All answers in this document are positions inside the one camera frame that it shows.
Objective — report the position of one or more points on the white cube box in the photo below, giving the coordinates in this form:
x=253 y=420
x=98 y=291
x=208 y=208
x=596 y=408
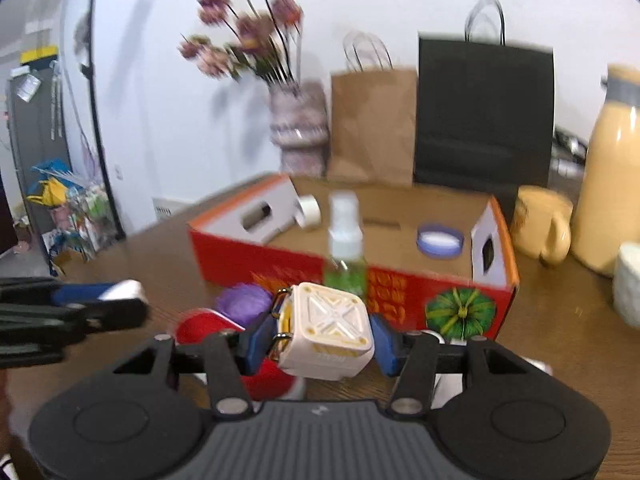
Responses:
x=325 y=330

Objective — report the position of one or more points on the lavender round lid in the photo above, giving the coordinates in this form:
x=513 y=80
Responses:
x=440 y=241

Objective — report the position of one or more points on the pile of colourful packets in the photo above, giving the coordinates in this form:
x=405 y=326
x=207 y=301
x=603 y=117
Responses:
x=75 y=210

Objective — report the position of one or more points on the black paper bag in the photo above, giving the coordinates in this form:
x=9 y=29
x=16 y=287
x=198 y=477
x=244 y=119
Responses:
x=480 y=120

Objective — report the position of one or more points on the green spray bottle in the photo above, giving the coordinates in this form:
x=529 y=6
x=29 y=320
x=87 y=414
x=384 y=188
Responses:
x=345 y=270

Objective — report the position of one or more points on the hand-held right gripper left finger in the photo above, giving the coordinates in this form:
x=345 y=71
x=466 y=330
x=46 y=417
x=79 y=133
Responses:
x=257 y=345

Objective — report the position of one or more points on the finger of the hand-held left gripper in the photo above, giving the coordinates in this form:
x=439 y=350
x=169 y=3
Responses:
x=115 y=312
x=82 y=294

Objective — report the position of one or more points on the yellow thermos jug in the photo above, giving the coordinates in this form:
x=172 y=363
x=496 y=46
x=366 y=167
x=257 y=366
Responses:
x=610 y=185

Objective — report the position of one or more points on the white bowl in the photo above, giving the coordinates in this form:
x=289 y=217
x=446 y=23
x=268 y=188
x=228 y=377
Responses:
x=629 y=285

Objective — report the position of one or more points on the black tripod stand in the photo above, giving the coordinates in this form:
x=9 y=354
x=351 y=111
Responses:
x=95 y=85

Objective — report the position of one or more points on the dried rose bouquet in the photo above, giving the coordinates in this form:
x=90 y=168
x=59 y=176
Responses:
x=250 y=25

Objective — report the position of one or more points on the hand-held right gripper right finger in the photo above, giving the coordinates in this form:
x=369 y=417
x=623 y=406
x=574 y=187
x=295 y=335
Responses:
x=384 y=347

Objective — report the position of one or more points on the yellow mug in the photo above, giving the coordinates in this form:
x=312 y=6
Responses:
x=535 y=220

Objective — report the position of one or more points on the grey cabinet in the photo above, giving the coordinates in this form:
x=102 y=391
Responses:
x=40 y=135

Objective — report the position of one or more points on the red cardboard box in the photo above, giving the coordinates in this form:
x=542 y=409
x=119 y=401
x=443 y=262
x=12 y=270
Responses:
x=280 y=265

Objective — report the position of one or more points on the purple gear-shaped lid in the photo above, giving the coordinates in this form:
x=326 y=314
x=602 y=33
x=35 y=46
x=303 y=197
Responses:
x=240 y=302

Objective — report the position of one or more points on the purple marbled vase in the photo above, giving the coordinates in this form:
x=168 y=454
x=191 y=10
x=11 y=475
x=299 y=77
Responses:
x=300 y=125

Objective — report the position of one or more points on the red lint brush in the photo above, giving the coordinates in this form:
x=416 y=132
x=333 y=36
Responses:
x=200 y=329

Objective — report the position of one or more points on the white tape roll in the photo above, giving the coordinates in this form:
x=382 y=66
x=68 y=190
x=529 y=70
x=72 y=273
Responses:
x=310 y=210

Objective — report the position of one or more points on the brown paper bag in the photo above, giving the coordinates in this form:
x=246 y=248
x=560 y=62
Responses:
x=372 y=125

